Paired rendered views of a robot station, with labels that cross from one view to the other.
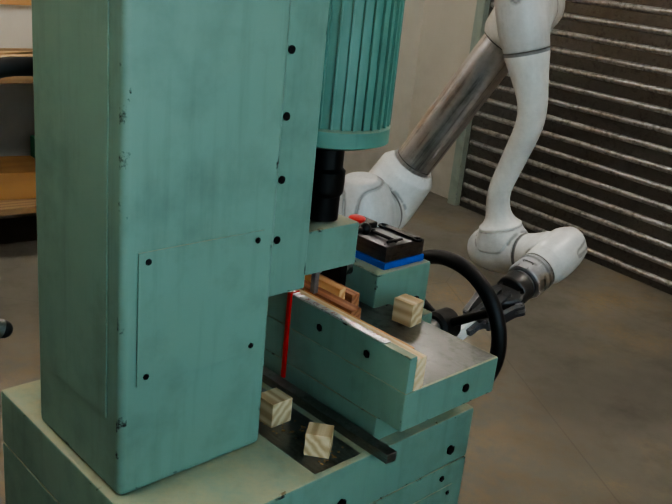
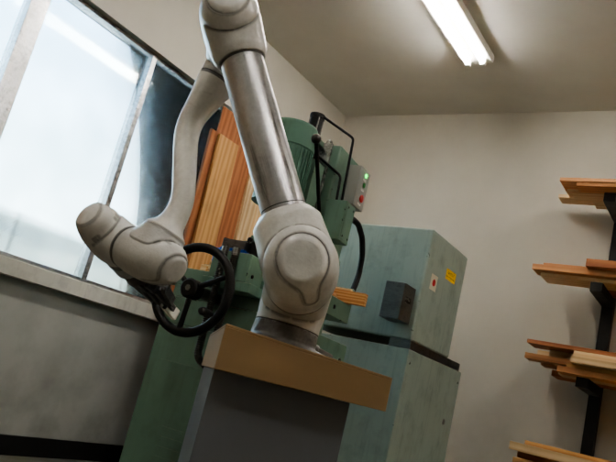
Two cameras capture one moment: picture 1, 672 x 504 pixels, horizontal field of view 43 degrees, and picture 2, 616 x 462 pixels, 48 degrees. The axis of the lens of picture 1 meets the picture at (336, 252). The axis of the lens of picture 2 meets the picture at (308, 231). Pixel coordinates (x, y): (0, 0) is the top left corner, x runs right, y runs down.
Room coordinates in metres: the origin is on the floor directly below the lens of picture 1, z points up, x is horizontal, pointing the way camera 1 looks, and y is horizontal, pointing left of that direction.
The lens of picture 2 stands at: (3.53, -0.54, 0.60)
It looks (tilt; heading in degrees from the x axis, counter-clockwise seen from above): 13 degrees up; 163
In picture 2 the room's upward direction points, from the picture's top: 14 degrees clockwise
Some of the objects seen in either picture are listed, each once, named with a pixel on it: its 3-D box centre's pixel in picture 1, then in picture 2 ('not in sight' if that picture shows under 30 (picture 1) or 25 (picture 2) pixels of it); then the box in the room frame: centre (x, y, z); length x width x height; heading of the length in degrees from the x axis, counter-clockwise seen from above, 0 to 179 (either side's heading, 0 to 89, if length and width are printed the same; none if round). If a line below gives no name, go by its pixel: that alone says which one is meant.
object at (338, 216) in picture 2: not in sight; (337, 222); (1.19, 0.29, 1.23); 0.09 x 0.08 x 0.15; 135
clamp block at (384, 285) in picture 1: (373, 278); (240, 270); (1.41, -0.07, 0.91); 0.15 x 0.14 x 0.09; 45
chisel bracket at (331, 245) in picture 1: (307, 247); not in sight; (1.22, 0.04, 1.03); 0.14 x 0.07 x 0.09; 135
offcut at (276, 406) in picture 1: (273, 407); not in sight; (1.10, 0.07, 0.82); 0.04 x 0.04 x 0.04; 46
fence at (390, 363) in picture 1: (272, 298); not in sight; (1.24, 0.09, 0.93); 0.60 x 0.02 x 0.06; 45
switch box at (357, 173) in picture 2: not in sight; (355, 188); (1.11, 0.35, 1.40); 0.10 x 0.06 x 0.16; 135
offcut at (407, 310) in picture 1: (407, 310); not in sight; (1.27, -0.13, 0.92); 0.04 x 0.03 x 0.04; 52
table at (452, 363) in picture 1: (336, 312); (249, 290); (1.35, -0.01, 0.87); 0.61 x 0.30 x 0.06; 45
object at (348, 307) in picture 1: (306, 297); not in sight; (1.27, 0.04, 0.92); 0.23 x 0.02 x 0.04; 45
